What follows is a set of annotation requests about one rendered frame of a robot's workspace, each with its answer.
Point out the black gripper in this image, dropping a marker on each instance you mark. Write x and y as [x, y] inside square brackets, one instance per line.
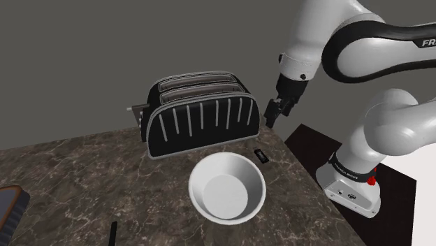
[290, 89]

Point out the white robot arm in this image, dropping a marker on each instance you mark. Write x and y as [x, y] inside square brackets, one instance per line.
[374, 51]

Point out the white bowl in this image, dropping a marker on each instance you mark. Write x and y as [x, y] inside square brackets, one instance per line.
[227, 188]

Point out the black two-slot toaster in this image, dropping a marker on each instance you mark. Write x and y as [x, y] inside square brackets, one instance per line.
[201, 114]

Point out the thin black stick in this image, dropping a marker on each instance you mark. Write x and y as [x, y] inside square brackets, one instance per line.
[112, 234]

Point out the dark robot stand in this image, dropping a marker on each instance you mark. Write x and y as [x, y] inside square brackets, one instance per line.
[391, 204]

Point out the dark brown-edged rounded object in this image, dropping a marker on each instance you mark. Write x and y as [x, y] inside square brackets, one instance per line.
[11, 211]

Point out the small black flat device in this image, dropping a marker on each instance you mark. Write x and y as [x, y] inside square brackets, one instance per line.
[261, 155]

